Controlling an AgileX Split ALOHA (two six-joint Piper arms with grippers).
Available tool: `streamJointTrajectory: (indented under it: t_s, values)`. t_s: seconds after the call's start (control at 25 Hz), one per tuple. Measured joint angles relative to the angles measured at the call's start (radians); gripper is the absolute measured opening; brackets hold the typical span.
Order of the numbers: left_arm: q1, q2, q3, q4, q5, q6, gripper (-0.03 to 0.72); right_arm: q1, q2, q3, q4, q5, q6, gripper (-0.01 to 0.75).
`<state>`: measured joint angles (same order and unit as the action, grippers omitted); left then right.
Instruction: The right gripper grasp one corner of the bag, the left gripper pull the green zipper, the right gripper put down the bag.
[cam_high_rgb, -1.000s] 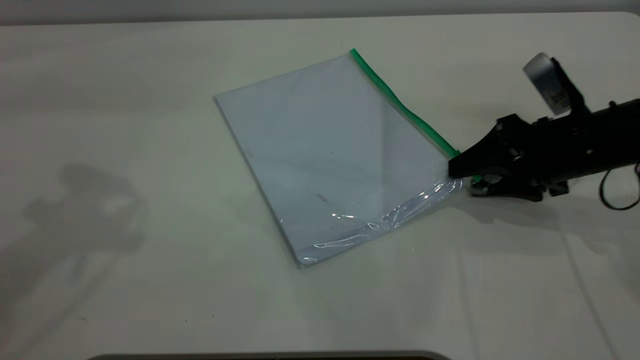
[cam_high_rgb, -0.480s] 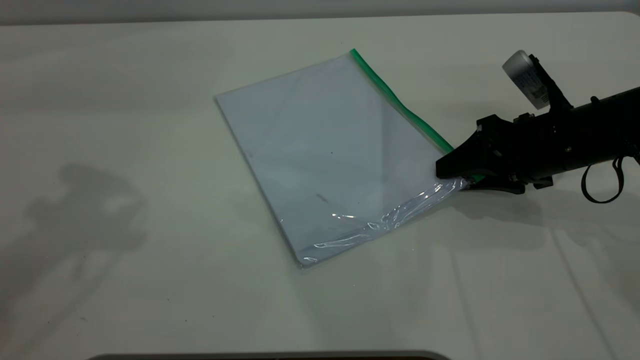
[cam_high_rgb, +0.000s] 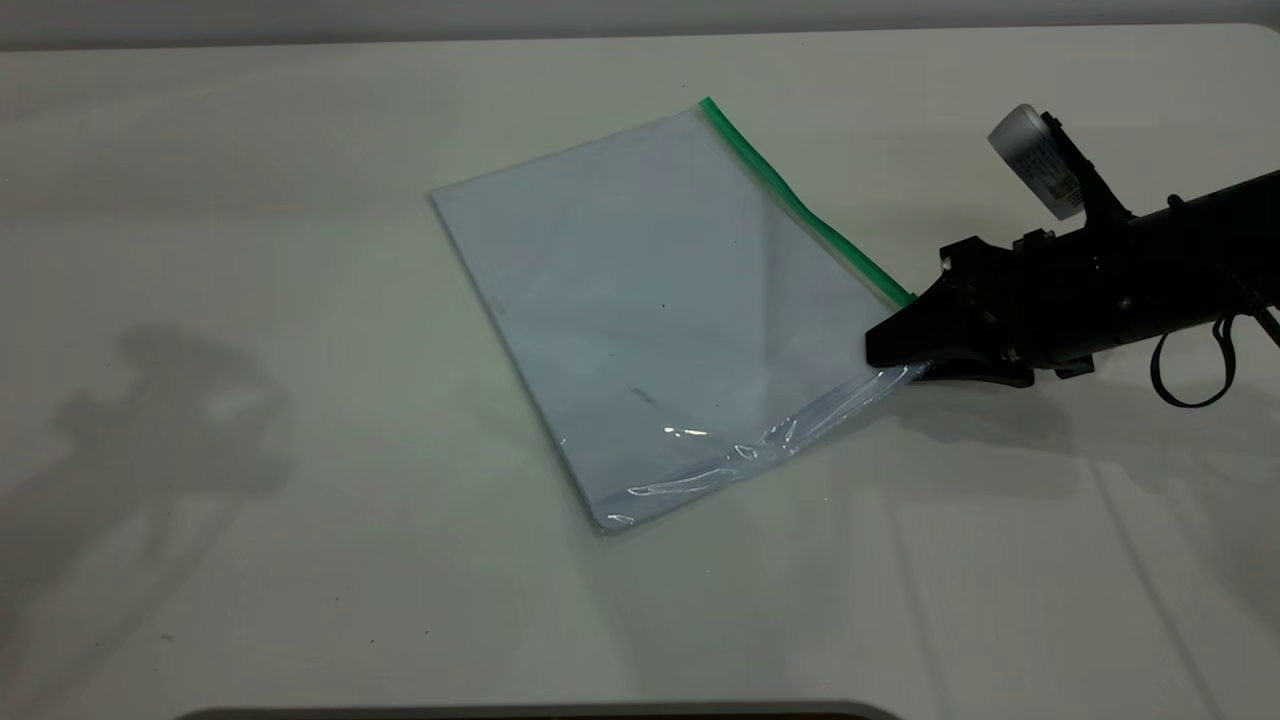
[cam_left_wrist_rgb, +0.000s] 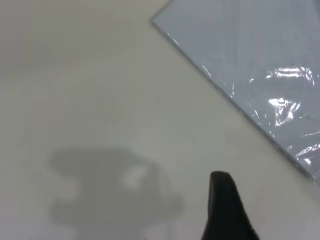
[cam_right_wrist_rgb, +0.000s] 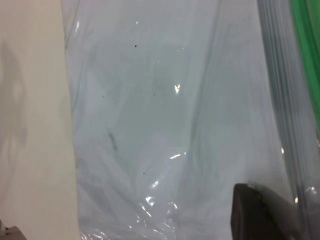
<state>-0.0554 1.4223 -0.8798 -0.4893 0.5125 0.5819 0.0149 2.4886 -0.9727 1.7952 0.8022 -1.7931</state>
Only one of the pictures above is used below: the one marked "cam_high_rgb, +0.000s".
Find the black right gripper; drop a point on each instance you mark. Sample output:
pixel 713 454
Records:
pixel 1060 300

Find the clear zip bag green zipper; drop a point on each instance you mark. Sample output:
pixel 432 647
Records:
pixel 660 300

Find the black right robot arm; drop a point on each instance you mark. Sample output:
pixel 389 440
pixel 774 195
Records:
pixel 1220 250

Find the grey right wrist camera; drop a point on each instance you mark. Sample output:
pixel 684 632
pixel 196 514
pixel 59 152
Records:
pixel 1035 155

